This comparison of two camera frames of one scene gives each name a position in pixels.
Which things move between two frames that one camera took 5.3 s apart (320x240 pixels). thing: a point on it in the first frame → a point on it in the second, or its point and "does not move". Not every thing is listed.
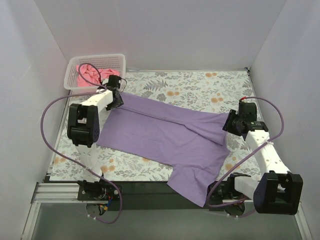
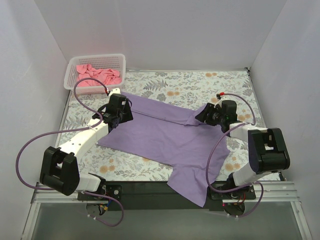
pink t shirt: (90, 75) does not move
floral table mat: (214, 91) does not move
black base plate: (135, 196) does not move
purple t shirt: (191, 143) does not move
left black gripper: (118, 99) → (125, 113)
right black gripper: (227, 122) → (208, 115)
